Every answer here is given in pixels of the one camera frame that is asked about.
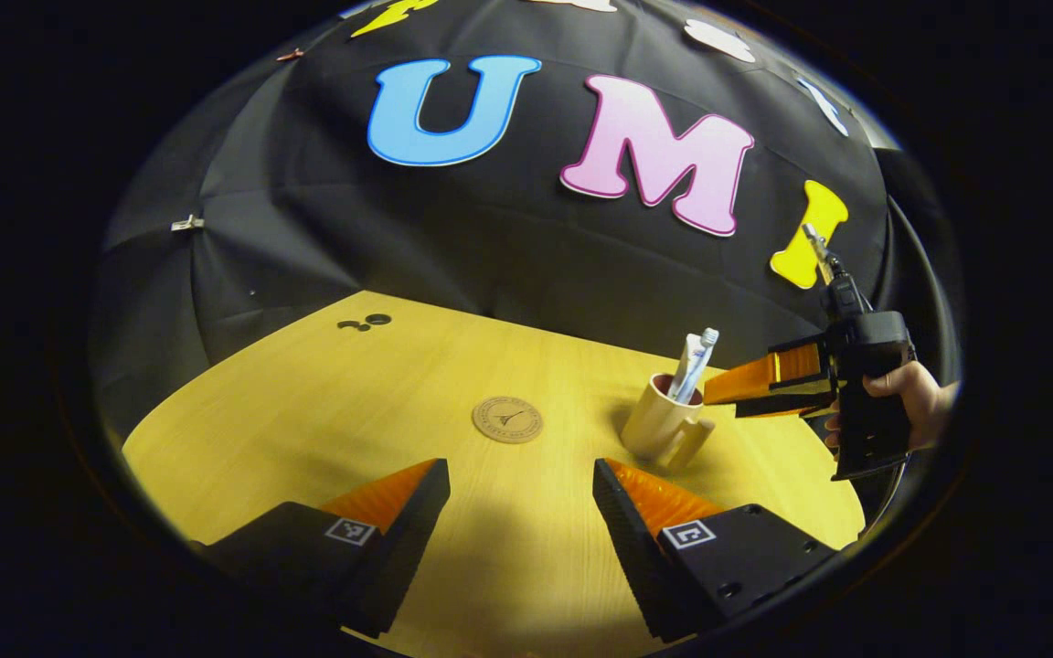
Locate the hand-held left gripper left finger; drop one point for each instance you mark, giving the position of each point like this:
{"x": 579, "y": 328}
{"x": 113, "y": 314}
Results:
{"x": 408, "y": 548}

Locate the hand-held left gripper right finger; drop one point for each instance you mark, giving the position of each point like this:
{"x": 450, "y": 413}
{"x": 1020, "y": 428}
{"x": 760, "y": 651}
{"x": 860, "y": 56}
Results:
{"x": 636, "y": 557}

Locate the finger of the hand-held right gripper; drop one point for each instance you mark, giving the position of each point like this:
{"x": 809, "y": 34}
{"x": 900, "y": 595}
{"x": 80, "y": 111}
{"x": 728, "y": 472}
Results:
{"x": 792, "y": 402}
{"x": 764, "y": 375}

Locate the grey white toothbrush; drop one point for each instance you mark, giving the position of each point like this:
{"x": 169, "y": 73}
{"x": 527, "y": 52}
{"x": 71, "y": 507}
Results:
{"x": 702, "y": 358}

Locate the white toothpaste tube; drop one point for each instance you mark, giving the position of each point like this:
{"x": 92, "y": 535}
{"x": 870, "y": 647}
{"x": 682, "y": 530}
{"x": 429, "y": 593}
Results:
{"x": 686, "y": 361}

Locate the beige cup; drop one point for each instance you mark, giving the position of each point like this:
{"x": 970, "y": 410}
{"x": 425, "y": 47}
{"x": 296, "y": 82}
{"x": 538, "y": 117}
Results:
{"x": 654, "y": 425}

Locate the round brown coaster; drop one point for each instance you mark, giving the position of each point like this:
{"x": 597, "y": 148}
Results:
{"x": 508, "y": 419}

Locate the wooden desktop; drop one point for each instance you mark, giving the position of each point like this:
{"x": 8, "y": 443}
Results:
{"x": 307, "y": 429}

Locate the black backdrop cloth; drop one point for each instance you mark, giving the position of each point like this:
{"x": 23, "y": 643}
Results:
{"x": 307, "y": 228}

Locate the white cloth clip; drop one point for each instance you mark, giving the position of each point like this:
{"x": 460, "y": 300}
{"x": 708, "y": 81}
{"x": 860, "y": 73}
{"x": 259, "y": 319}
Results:
{"x": 186, "y": 223}

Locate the red cloth clip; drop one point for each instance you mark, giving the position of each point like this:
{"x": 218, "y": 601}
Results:
{"x": 290, "y": 55}

